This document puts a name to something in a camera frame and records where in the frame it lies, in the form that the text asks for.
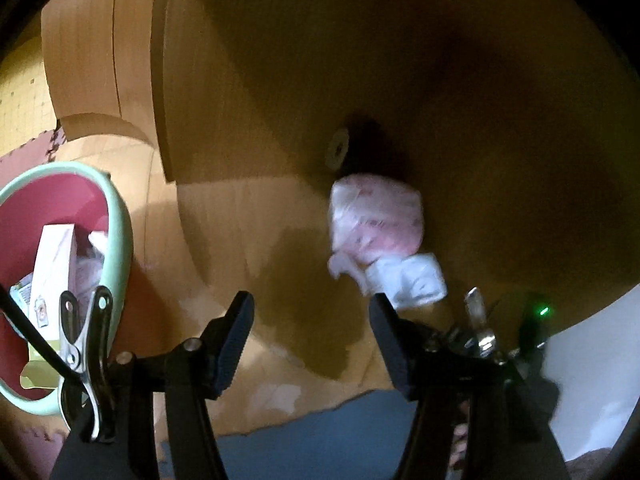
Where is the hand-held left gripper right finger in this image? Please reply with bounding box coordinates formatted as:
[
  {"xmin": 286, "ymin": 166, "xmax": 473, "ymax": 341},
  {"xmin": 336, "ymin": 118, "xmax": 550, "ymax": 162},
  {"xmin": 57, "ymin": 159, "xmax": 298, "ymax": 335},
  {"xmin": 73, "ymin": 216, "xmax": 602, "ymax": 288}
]
[{"xmin": 369, "ymin": 292, "xmax": 571, "ymax": 480}]

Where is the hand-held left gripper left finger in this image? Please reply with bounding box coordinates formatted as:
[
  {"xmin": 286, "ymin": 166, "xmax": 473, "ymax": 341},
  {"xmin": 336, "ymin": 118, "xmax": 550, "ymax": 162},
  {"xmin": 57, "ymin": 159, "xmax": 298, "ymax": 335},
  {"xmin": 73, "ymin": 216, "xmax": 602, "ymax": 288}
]
[{"xmin": 107, "ymin": 290, "xmax": 256, "ymax": 480}]

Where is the green rimmed red trash bin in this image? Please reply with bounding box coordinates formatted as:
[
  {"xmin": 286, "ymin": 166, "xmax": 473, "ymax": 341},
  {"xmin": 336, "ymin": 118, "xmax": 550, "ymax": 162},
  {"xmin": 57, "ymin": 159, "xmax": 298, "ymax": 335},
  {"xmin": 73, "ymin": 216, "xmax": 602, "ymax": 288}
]
[{"xmin": 0, "ymin": 161, "xmax": 135, "ymax": 417}]

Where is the white carton box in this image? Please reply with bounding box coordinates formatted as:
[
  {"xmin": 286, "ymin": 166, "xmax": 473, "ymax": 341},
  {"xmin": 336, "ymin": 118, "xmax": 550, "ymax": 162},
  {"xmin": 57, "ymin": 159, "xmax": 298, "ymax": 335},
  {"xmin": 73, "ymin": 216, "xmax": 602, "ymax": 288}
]
[{"xmin": 27, "ymin": 224, "xmax": 78, "ymax": 328}]

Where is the person's right hand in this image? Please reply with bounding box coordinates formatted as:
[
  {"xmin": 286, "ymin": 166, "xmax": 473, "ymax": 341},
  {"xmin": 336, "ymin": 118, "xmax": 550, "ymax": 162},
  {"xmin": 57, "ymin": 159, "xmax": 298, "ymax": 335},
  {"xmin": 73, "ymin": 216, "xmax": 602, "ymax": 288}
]
[{"xmin": 450, "ymin": 422, "xmax": 471, "ymax": 468}]

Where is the metal spring clip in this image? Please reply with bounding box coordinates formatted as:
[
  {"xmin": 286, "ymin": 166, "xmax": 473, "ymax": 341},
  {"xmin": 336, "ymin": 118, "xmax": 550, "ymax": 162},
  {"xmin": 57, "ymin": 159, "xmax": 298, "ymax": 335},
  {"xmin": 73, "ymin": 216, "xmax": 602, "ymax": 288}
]
[
  {"xmin": 462, "ymin": 287, "xmax": 498, "ymax": 358},
  {"xmin": 57, "ymin": 285, "xmax": 115, "ymax": 443}
]

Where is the blue floor mat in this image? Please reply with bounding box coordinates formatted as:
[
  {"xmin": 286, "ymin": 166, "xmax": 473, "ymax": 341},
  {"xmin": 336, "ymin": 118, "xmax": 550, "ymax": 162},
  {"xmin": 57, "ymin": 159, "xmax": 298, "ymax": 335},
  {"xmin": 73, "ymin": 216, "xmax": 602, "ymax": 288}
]
[{"xmin": 160, "ymin": 390, "xmax": 431, "ymax": 480}]

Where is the pink tissue pack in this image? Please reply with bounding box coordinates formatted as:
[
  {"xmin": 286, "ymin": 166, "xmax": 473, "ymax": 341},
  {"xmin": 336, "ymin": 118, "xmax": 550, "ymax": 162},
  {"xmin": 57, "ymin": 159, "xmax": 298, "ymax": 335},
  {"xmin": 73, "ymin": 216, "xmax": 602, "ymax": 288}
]
[{"xmin": 327, "ymin": 172, "xmax": 426, "ymax": 293}]

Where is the clear crumpled plastic bag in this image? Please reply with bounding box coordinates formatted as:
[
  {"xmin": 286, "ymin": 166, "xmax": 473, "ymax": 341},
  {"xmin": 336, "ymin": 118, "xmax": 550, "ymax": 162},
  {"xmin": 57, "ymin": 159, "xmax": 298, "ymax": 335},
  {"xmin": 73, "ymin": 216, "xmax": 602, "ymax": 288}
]
[{"xmin": 70, "ymin": 230, "xmax": 111, "ymax": 306}]

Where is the black roll with metal disc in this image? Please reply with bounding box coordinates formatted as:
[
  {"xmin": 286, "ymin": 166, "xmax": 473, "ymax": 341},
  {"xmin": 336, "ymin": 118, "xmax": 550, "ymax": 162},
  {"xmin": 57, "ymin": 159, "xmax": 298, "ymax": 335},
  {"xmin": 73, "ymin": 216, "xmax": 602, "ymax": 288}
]
[{"xmin": 327, "ymin": 112, "xmax": 401, "ymax": 176}]

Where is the pink foam floor mat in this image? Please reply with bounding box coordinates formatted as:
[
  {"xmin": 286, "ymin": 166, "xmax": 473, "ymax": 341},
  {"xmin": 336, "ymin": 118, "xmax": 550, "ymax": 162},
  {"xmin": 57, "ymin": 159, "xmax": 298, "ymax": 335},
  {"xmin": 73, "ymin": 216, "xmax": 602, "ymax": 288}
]
[{"xmin": 0, "ymin": 127, "xmax": 68, "ymax": 186}]

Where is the wooden wardrobe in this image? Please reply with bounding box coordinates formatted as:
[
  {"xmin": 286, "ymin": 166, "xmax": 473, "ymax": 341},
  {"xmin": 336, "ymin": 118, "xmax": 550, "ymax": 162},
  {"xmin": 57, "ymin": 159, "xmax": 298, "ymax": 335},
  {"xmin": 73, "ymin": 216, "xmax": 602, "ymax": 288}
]
[{"xmin": 40, "ymin": 0, "xmax": 171, "ymax": 146}]

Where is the yellow patterned floor mat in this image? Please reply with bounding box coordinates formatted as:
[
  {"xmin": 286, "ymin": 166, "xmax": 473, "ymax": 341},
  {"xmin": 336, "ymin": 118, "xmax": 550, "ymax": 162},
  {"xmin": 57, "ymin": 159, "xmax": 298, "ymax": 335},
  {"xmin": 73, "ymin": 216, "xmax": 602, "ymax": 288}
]
[{"xmin": 0, "ymin": 35, "xmax": 56, "ymax": 161}]

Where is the black cable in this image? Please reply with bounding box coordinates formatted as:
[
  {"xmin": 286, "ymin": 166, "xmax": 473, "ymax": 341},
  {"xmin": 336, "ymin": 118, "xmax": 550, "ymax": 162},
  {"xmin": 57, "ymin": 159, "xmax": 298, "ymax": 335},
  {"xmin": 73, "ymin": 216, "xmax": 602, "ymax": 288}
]
[{"xmin": 0, "ymin": 282, "xmax": 76, "ymax": 381}]

